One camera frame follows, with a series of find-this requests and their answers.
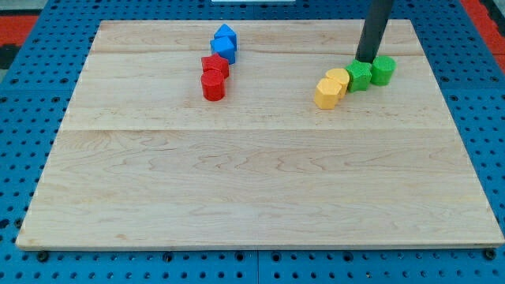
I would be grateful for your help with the green star block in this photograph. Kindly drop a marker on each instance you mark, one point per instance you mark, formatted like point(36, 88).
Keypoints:
point(360, 75)

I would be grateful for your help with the red cylinder block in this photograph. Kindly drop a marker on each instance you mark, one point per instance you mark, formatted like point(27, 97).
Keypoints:
point(213, 85)

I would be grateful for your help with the yellow hexagon block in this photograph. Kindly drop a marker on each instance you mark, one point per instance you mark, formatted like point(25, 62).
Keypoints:
point(327, 93)

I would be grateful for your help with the green cylinder block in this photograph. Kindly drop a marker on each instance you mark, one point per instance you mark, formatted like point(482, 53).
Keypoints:
point(382, 70)

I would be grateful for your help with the yellow heart block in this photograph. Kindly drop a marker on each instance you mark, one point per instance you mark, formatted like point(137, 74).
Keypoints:
point(342, 77)

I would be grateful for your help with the blue triangle block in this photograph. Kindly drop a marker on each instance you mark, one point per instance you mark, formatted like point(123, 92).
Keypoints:
point(226, 31)

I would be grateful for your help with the light wooden board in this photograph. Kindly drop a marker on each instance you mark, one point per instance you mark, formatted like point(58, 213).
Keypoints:
point(143, 162)

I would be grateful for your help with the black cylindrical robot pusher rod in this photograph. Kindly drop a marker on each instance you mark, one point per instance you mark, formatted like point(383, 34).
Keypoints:
point(373, 30)

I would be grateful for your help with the blue cube block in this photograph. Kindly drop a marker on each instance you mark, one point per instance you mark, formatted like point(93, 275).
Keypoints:
point(225, 47)

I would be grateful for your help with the red star block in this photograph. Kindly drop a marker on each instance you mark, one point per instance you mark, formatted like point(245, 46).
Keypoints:
point(217, 63)

